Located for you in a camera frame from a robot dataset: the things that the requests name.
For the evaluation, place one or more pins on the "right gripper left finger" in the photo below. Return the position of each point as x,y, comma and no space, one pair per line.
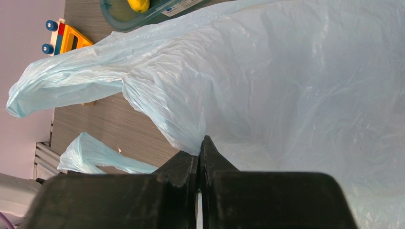
164,199

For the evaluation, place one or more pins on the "tan wooden cube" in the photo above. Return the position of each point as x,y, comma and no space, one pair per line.
88,104

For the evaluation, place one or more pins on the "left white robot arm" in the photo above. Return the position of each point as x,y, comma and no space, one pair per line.
17,194

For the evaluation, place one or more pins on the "light blue plastic bag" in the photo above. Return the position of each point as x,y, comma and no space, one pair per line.
279,85

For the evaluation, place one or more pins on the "teal plastic fruit container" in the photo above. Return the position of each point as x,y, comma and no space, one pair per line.
119,15

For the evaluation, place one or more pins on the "orange yellow toy truck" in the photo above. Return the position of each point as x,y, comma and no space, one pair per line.
64,38

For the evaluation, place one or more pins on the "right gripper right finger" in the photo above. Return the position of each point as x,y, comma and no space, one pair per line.
234,199

